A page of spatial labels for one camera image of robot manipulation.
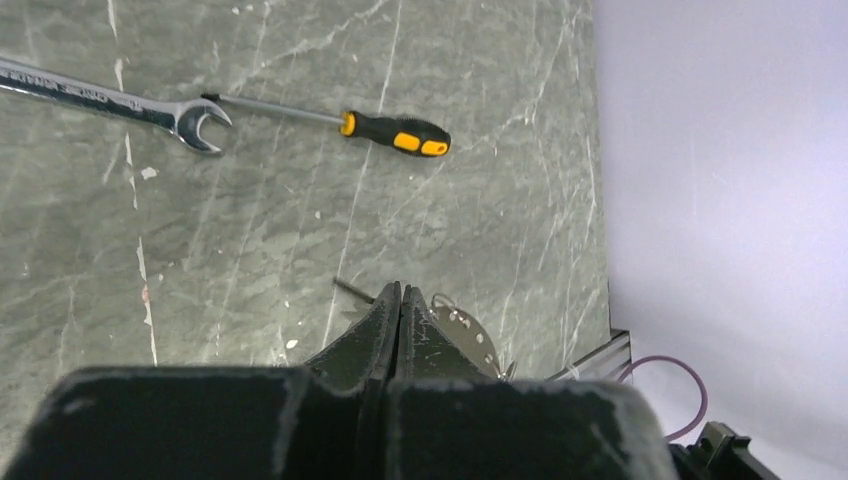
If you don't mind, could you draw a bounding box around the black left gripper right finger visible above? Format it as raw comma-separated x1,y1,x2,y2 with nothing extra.
387,285,680,480

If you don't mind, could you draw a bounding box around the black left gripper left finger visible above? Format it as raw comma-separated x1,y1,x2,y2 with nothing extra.
4,282,403,479

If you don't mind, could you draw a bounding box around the metal keyring plate with rings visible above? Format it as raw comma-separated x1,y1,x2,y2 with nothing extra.
331,276,519,384

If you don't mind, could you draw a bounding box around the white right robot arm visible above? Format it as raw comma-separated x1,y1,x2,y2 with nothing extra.
668,421,779,480

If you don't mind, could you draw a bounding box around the small chrome combination wrench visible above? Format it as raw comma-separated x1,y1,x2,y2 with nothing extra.
1,58,232,155

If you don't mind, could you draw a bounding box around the aluminium extrusion frame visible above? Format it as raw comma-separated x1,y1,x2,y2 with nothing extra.
549,329,632,381

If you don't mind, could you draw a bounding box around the black yellow handled screwdriver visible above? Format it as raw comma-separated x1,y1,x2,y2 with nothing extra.
201,92,452,158

